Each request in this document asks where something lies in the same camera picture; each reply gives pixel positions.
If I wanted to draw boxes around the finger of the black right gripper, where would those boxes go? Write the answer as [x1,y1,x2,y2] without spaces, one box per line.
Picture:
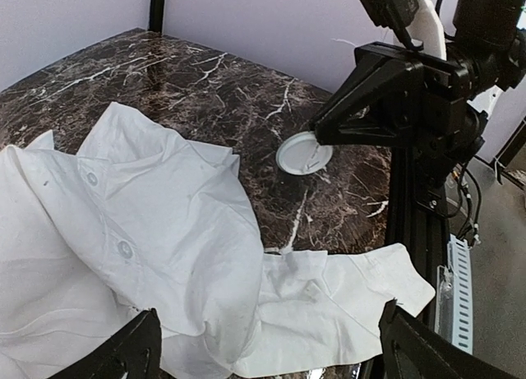
[314,105,415,147]
[311,44,423,132]

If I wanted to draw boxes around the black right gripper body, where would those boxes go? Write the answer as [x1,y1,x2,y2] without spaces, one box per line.
[385,45,485,178]

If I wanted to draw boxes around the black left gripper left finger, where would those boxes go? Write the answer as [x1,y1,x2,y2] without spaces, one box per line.
[53,308,161,379]

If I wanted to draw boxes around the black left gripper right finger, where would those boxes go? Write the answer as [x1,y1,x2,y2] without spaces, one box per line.
[379,299,505,378]

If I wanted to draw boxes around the round metallic brooch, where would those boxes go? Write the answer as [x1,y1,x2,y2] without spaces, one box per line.
[275,132,334,176]

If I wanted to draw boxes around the white button shirt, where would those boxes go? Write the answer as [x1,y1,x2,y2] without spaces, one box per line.
[1,103,435,378]

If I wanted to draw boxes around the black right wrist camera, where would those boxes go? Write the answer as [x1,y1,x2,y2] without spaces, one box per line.
[348,0,526,63]

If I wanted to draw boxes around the white slotted cable duct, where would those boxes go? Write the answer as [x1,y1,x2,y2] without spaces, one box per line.
[434,234,473,354]

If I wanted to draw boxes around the black front table rail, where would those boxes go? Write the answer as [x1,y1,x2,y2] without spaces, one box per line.
[357,144,453,379]

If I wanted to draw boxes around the black left frame post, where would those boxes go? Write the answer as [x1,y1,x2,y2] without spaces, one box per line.
[148,0,165,35]

